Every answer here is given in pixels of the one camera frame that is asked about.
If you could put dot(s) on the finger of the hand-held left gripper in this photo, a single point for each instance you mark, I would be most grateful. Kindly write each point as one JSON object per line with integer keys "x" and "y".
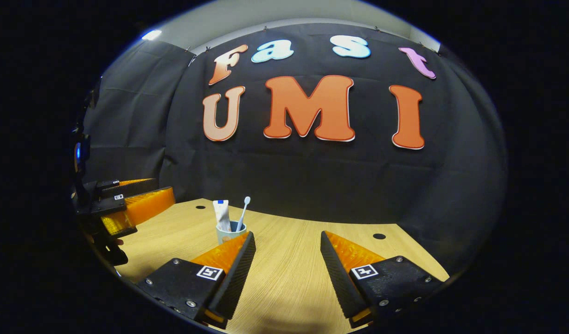
{"x": 126, "y": 188}
{"x": 105, "y": 206}

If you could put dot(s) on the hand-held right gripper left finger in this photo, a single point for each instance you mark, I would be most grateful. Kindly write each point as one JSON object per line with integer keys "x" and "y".
{"x": 238, "y": 273}

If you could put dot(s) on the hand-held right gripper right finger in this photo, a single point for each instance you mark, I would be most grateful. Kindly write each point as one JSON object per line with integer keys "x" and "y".
{"x": 340, "y": 278}

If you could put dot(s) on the white toothpaste tube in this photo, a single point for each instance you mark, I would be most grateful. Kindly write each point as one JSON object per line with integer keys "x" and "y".
{"x": 222, "y": 215}

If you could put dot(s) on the white toothbrush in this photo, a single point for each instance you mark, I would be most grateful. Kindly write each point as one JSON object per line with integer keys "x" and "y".
{"x": 243, "y": 211}

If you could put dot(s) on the wooden desktop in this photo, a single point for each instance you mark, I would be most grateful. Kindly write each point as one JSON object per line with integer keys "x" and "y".
{"x": 289, "y": 260}

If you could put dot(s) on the black backdrop cloth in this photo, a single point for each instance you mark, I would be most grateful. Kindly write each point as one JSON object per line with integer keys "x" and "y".
{"x": 289, "y": 176}

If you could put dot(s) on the ceiling light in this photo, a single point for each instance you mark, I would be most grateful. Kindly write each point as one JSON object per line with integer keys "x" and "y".
{"x": 151, "y": 35}

